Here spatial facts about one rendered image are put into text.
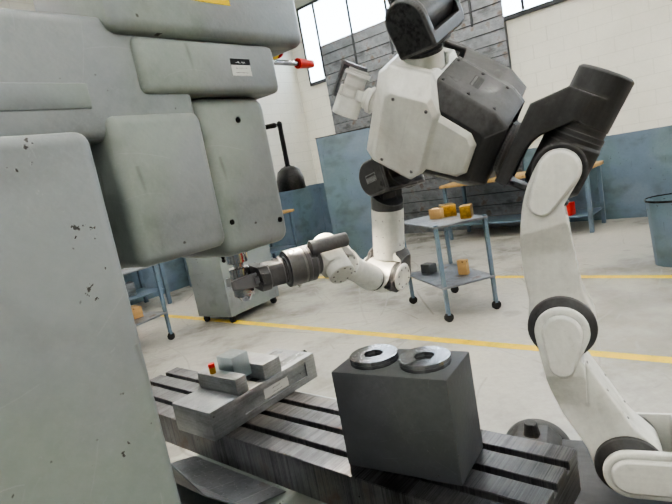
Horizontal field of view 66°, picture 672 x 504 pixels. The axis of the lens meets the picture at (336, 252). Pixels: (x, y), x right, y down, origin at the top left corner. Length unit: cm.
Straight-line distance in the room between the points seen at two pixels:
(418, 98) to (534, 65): 760
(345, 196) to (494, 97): 614
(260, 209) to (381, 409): 48
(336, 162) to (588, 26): 397
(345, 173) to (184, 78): 626
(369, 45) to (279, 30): 883
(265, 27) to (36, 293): 72
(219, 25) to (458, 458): 89
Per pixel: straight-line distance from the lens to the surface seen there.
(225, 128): 108
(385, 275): 143
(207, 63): 107
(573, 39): 857
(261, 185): 112
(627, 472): 137
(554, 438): 167
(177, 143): 99
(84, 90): 94
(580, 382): 128
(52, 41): 95
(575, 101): 117
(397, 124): 118
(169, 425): 146
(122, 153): 93
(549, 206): 116
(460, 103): 115
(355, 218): 725
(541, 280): 123
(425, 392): 87
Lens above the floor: 145
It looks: 9 degrees down
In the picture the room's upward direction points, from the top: 11 degrees counter-clockwise
